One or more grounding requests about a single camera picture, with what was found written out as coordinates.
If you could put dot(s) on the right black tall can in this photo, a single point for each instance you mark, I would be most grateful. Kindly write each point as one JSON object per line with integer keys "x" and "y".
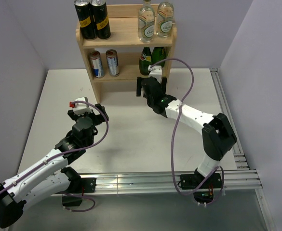
{"x": 100, "y": 14}

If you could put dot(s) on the left black tall can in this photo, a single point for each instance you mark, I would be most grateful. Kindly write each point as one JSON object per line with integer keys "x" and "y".
{"x": 83, "y": 10}

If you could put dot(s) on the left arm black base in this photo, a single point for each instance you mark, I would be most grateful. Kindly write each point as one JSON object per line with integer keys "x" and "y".
{"x": 83, "y": 190}

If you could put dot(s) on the clear bottle green cap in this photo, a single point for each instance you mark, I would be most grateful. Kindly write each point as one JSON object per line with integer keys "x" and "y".
{"x": 146, "y": 22}

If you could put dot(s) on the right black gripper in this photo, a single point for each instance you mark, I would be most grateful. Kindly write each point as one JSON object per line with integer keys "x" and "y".
{"x": 163, "y": 85}

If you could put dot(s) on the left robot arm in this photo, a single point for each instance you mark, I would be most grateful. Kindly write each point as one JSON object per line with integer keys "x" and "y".
{"x": 52, "y": 174}

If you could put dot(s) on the silver can red tab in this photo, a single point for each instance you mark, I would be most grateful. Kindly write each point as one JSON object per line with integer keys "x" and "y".
{"x": 112, "y": 62}

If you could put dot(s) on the black tall can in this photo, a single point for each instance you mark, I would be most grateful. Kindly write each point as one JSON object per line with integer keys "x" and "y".
{"x": 83, "y": 10}
{"x": 100, "y": 14}

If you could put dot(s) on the green bottle yellow label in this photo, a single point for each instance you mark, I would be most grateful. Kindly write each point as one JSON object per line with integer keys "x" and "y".
{"x": 145, "y": 61}

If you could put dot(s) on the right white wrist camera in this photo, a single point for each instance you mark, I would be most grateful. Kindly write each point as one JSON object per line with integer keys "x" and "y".
{"x": 156, "y": 72}

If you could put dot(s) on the clear soda bottle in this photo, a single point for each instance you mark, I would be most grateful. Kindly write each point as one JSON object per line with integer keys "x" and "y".
{"x": 164, "y": 19}

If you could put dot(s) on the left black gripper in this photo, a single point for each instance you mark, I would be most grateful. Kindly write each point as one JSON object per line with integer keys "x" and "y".
{"x": 98, "y": 119}

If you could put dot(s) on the wooden three-tier shelf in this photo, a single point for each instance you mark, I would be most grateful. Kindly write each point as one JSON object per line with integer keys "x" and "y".
{"x": 124, "y": 36}

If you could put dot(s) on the green glass bottle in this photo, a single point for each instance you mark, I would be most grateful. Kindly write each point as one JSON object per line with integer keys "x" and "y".
{"x": 158, "y": 54}

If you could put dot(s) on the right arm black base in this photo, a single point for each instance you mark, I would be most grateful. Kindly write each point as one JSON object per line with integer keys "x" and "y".
{"x": 191, "y": 181}

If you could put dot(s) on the blue silver energy can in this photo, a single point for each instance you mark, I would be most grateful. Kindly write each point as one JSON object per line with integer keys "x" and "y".
{"x": 96, "y": 64}

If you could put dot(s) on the front aluminium rail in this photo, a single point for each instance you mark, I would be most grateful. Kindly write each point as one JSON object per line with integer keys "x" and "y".
{"x": 162, "y": 182}

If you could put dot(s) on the aluminium rail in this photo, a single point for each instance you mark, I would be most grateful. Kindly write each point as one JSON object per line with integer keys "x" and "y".
{"x": 162, "y": 182}
{"x": 238, "y": 152}

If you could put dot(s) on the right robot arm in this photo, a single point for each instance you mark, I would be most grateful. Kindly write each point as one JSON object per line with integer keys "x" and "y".
{"x": 218, "y": 136}

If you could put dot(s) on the right aluminium rail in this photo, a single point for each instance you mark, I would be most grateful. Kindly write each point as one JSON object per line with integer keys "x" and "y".
{"x": 238, "y": 152}

